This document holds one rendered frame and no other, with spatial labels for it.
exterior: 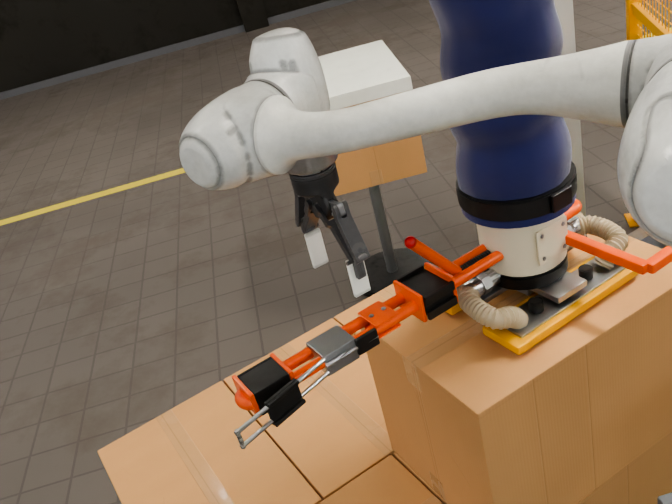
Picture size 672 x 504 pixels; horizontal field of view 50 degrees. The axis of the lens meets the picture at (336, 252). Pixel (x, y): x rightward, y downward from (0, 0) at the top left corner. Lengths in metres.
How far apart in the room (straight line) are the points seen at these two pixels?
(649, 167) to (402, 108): 0.34
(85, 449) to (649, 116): 2.73
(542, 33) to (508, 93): 0.35
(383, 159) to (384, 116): 1.96
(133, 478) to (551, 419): 1.11
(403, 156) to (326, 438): 1.33
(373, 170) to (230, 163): 1.98
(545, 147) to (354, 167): 1.60
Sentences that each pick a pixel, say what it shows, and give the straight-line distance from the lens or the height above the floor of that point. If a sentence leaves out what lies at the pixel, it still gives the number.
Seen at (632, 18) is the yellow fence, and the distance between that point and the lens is 3.25.
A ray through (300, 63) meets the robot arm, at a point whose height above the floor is 1.59.
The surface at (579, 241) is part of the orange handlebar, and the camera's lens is 1.44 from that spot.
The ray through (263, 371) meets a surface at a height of 1.11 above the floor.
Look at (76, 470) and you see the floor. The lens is 3.07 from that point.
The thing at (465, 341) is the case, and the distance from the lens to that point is 1.46.
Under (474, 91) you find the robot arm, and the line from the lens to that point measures 0.91.
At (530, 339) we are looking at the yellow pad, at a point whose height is 0.97.
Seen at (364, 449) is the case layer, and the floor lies 0.54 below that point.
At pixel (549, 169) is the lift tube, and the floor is 1.26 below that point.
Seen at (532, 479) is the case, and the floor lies 0.70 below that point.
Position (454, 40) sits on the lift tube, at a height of 1.51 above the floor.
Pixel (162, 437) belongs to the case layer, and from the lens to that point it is 2.12.
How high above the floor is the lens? 1.85
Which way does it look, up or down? 30 degrees down
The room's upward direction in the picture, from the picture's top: 15 degrees counter-clockwise
